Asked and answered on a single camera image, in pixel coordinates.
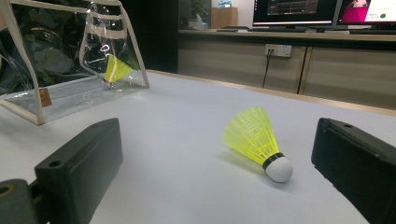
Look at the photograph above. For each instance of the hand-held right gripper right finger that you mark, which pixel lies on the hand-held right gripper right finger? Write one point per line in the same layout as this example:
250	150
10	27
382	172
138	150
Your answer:
358	168

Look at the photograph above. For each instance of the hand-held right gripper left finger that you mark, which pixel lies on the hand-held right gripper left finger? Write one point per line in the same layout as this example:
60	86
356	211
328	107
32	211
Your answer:
81	168

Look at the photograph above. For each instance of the clear plastic bag beige trim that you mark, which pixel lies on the clear plastic bag beige trim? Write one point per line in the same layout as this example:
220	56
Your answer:
71	93

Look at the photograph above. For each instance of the yellow shuttlecock white cork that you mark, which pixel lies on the yellow shuttlecock white cork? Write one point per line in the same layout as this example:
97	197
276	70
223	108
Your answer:
252	137
116	70

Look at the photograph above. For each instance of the beige wooden cabinet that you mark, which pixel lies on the beige wooden cabinet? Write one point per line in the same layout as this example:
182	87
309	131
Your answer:
342	71

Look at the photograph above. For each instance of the black keyboard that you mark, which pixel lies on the black keyboard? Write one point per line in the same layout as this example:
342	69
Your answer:
280	30
373	31

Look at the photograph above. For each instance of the computer monitor pink white screen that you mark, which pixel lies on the computer monitor pink white screen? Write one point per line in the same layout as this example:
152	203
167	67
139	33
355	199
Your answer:
367	12

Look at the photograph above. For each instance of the black curtain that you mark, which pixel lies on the black curtain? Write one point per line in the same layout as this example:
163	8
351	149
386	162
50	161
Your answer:
155	31

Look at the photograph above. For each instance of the computer monitor dark screen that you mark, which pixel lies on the computer monitor dark screen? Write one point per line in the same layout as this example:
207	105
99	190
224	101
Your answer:
295	12

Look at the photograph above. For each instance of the tissue box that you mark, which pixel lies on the tissue box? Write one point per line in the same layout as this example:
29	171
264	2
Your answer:
199	25

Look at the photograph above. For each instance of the green plant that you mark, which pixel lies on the green plant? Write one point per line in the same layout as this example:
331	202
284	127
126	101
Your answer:
200	7

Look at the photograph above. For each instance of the brown cardboard box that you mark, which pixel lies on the brown cardboard box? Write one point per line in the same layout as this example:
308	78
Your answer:
224	18

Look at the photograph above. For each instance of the small blue object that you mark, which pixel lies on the small blue object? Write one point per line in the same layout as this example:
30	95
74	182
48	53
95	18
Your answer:
224	3

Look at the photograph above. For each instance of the white wall socket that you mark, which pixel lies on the white wall socket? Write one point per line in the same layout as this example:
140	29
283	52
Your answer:
278	50

